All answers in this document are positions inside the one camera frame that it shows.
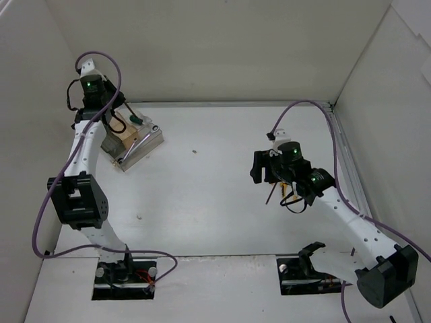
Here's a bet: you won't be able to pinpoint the clear plastic organizer box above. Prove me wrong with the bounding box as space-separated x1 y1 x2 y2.
102 107 164 172

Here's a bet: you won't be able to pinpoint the green handled screwdriver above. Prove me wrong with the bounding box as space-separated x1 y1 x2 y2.
129 114 151 127

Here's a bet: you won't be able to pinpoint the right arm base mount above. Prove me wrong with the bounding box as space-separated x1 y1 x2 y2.
276 257 341 296

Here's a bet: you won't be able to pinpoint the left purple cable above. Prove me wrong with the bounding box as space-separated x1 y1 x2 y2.
32 50 178 290

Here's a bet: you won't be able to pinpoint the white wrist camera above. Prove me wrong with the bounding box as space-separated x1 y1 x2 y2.
266 129 291 151
79 59 106 81

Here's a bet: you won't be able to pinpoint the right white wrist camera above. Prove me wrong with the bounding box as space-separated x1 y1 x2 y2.
266 129 291 151

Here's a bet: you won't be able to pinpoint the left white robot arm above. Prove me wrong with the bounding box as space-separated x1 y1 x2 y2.
47 74 135 283

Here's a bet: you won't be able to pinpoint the small silver ratchet wrench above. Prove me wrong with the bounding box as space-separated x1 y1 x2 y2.
118 138 137 165

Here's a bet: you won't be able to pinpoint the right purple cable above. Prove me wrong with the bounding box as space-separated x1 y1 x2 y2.
272 100 431 323

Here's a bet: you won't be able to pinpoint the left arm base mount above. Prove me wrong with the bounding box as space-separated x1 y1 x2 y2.
92 259 158 301

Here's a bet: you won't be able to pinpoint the purple cable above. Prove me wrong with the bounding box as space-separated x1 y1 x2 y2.
272 100 431 323
32 50 178 290

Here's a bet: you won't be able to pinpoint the yellow handled cutting pliers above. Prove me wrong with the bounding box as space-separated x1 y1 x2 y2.
279 182 289 199

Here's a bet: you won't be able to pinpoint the long brown hex key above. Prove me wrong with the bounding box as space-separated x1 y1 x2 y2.
265 186 275 205

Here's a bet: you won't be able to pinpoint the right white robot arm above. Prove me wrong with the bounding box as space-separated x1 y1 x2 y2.
250 141 419 309

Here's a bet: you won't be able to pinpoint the large silver ratchet wrench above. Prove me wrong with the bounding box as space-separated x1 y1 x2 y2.
132 124 161 153

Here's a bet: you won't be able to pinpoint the short brown hex key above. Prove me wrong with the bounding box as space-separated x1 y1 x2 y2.
124 102 135 116

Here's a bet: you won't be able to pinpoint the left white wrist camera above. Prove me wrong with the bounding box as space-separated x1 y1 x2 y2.
79 59 106 81

